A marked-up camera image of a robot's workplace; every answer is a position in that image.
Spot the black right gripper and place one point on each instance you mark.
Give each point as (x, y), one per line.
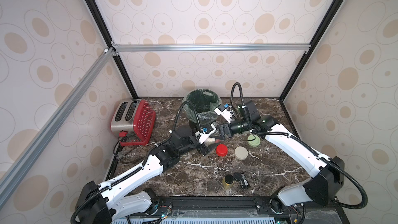
(226, 128)

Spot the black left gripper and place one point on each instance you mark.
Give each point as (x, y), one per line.
(203, 149)

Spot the red jar lid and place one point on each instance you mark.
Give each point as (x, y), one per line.
(221, 150)

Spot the light green jar lid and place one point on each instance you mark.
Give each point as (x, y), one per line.
(253, 140)

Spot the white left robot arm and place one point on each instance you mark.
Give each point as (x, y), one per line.
(110, 200)

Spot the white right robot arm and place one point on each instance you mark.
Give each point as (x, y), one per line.
(326, 174)

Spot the black trash bin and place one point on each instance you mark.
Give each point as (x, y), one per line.
(194, 125)

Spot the yellow spice jar black lid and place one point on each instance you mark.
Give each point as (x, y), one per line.
(228, 181)

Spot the dark spice jar black lid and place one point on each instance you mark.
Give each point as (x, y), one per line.
(238, 177)

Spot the small black box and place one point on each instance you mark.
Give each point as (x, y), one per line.
(244, 182)

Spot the red polka dot toaster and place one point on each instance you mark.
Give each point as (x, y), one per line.
(133, 121)

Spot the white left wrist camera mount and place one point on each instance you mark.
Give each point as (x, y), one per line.
(206, 132)

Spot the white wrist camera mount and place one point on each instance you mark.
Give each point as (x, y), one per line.
(227, 112)
(206, 132)

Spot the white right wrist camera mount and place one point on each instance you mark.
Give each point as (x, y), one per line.
(227, 112)

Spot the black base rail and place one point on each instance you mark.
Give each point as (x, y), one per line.
(245, 207)

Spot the aluminium frame rail back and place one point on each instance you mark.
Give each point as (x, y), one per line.
(209, 47)

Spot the aluminium frame rail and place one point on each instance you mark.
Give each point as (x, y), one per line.
(209, 47)
(26, 160)

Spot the aluminium frame rail left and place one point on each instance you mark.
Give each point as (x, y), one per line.
(26, 160)

